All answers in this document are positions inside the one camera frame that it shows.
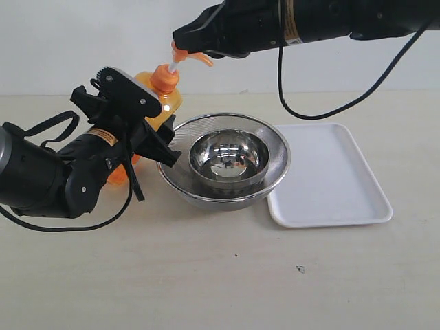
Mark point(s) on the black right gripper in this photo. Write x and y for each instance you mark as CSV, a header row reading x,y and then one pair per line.
x,y
234,29

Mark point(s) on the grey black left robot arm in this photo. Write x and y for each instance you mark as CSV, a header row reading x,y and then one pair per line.
x,y
58,167

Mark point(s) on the small stainless steel bowl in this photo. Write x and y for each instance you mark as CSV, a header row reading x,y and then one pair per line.
x,y
229,158

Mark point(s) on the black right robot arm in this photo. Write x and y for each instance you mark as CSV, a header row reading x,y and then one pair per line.
x,y
311,21

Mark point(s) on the steel mesh strainer basin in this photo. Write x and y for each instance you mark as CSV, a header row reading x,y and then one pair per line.
x,y
186,184

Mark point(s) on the white plastic tray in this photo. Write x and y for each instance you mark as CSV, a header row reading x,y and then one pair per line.
x,y
329,182

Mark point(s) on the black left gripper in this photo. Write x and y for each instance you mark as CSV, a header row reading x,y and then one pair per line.
x,y
117,117

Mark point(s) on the orange soap pump bottle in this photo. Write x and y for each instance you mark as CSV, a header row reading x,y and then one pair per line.
x,y
164,80

